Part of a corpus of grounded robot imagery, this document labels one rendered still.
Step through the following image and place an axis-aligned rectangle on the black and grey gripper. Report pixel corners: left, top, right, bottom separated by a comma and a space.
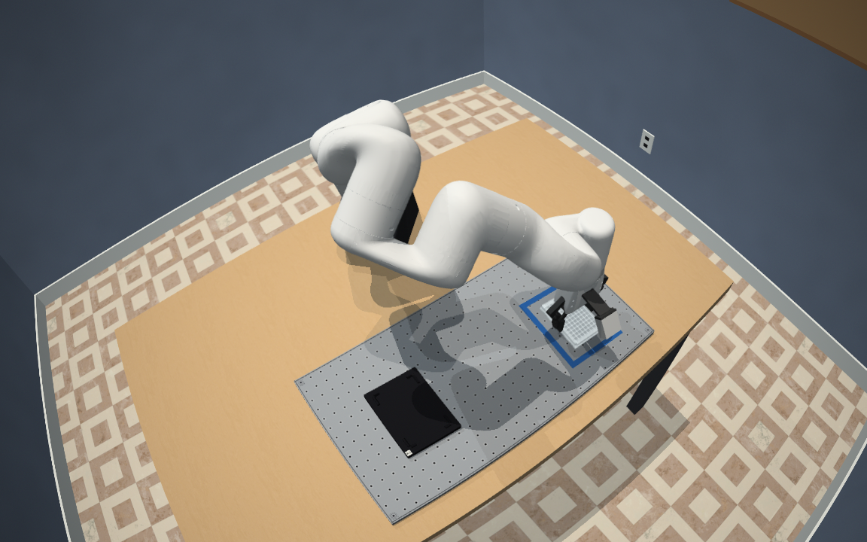
546, 273, 609, 333

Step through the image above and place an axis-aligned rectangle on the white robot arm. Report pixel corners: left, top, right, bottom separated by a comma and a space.
309, 100, 615, 292

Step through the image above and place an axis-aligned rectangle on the blue tape outline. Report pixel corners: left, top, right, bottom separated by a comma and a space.
519, 287, 622, 368

